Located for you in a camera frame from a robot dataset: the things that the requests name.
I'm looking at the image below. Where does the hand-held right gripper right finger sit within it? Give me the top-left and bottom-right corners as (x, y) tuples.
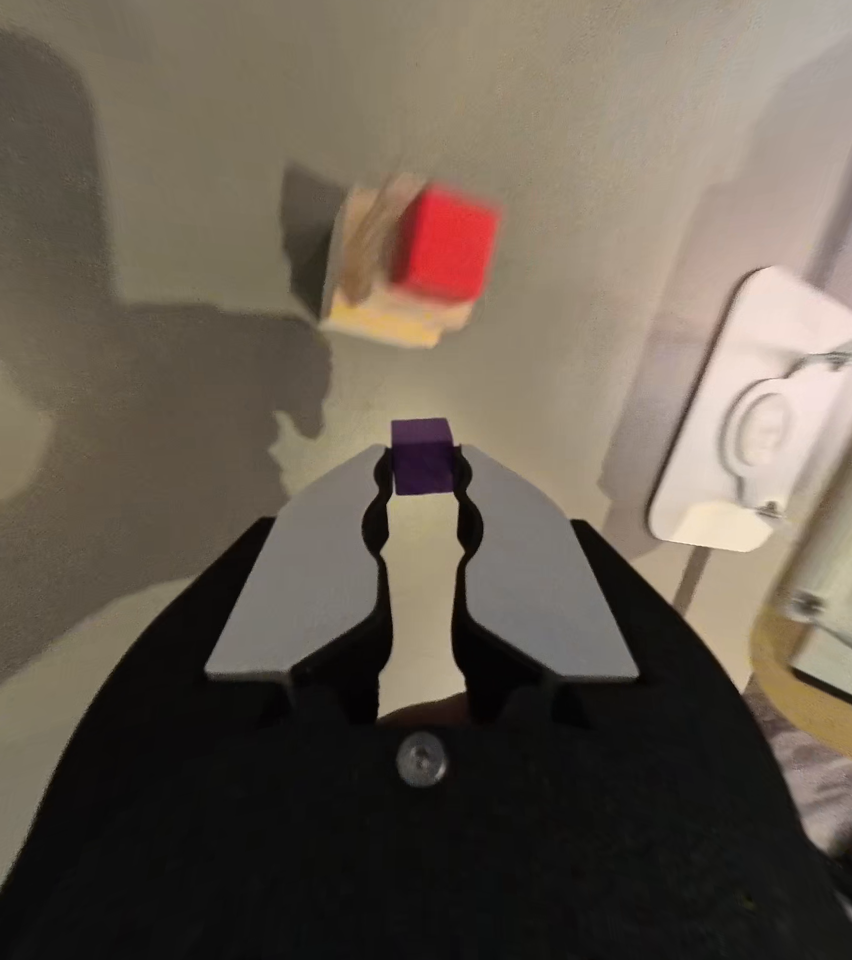
(452, 442), (640, 723)

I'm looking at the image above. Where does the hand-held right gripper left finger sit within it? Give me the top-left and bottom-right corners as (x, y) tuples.
(204, 442), (395, 723)

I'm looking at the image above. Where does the purple wooden cube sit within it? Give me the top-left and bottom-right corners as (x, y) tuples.
(390, 417), (457, 498)

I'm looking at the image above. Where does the large natural wooden cube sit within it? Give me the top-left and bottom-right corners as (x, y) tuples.
(317, 285), (473, 351)

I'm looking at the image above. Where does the medium natural wooden cube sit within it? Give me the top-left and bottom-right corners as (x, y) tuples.
(336, 174), (427, 305)

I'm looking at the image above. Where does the red wooden cube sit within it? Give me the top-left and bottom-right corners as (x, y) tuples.
(392, 183), (502, 306)

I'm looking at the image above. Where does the white instruction sign stand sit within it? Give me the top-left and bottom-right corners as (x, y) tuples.
(647, 266), (852, 729)

